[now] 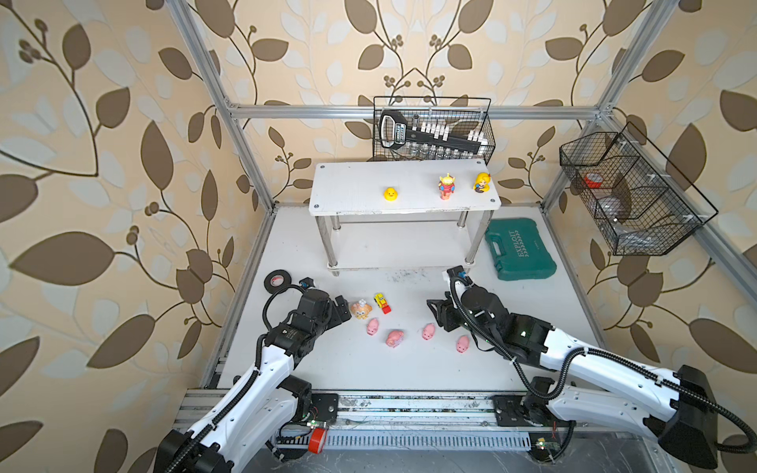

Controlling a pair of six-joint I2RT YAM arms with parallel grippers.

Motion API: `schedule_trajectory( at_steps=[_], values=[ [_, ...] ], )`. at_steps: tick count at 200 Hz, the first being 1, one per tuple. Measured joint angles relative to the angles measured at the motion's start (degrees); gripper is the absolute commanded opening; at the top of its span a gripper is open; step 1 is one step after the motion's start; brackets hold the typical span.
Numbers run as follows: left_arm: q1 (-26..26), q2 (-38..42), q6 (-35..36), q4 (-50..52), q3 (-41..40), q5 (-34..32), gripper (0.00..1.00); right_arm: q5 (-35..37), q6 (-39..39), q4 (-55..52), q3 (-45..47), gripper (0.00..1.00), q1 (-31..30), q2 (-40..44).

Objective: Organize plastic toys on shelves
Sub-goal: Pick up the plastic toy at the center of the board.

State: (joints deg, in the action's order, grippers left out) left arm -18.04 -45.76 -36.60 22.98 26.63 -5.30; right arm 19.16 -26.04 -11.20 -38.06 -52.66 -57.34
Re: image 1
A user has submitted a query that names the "pink pig toy lower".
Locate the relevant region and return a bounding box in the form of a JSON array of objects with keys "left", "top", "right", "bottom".
[{"left": 455, "top": 335, "right": 470, "bottom": 354}]

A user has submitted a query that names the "black wire basket back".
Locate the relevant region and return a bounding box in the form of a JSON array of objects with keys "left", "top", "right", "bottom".
[{"left": 373, "top": 96, "right": 496, "bottom": 163}]

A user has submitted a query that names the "alien figure toy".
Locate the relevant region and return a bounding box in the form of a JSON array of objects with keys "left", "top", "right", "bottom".
[{"left": 439, "top": 173, "right": 455, "bottom": 200}]

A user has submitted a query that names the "black wire basket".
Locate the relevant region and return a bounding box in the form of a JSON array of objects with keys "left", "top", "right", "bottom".
[
  {"left": 373, "top": 96, "right": 496, "bottom": 163},
  {"left": 559, "top": 122, "right": 719, "bottom": 256}
]

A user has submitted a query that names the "red tape roll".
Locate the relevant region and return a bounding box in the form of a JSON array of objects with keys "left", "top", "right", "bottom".
[{"left": 584, "top": 171, "right": 604, "bottom": 189}]

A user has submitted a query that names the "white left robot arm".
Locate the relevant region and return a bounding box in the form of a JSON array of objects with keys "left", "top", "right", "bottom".
[{"left": 154, "top": 286, "right": 351, "bottom": 472}]

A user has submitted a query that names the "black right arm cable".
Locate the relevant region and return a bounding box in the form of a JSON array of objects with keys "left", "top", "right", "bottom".
[{"left": 448, "top": 274, "right": 757, "bottom": 455}]

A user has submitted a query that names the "yellow rubber duck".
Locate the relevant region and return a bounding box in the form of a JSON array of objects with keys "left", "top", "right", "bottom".
[{"left": 384, "top": 187, "right": 398, "bottom": 202}]

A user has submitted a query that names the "black tape roll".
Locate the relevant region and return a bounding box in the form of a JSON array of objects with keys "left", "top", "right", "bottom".
[{"left": 263, "top": 269, "right": 292, "bottom": 295}]

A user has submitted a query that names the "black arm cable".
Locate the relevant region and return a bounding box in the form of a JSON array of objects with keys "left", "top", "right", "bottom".
[
  {"left": 164, "top": 283, "right": 306, "bottom": 473},
  {"left": 448, "top": 274, "right": 757, "bottom": 455}
]

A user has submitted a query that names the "pink pig toy middle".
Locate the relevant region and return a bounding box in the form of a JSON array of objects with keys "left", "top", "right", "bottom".
[{"left": 422, "top": 323, "right": 436, "bottom": 340}]

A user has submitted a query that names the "black wire basket right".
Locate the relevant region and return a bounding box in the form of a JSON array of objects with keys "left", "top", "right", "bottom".
[{"left": 559, "top": 122, "right": 719, "bottom": 256}]

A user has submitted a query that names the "green plastic tool case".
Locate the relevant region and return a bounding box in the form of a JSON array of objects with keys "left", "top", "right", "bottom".
[{"left": 485, "top": 218, "right": 557, "bottom": 281}]

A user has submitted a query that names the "yellow red toy car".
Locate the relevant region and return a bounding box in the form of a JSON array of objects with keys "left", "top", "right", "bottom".
[{"left": 374, "top": 293, "right": 392, "bottom": 315}]

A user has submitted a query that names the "orange cat toy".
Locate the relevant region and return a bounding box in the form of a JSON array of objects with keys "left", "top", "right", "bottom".
[{"left": 350, "top": 300, "right": 373, "bottom": 320}]

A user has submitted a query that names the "aluminium frame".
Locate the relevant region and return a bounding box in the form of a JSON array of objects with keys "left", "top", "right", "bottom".
[{"left": 150, "top": 0, "right": 757, "bottom": 473}]

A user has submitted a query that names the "white two-tier shelf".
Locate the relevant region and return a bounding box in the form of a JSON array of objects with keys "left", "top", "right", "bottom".
[{"left": 309, "top": 159, "right": 501, "bottom": 274}]

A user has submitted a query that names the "large pink pig toy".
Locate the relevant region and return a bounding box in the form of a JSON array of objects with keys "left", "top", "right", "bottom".
[{"left": 386, "top": 330, "right": 404, "bottom": 348}]

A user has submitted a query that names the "black socket set holder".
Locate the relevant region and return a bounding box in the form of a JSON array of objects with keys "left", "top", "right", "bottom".
[{"left": 378, "top": 110, "right": 494, "bottom": 154}]

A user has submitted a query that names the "red emergency button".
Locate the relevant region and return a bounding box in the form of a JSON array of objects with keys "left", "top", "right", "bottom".
[{"left": 308, "top": 428, "right": 328, "bottom": 454}]

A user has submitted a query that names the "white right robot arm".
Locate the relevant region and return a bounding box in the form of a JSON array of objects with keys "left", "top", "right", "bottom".
[{"left": 426, "top": 280, "right": 718, "bottom": 469}]

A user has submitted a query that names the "yellow bear toy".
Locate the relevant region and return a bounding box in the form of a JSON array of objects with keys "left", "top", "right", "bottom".
[{"left": 474, "top": 173, "right": 491, "bottom": 193}]

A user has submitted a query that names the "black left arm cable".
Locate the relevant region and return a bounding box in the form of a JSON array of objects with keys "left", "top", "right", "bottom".
[{"left": 164, "top": 283, "right": 306, "bottom": 473}]

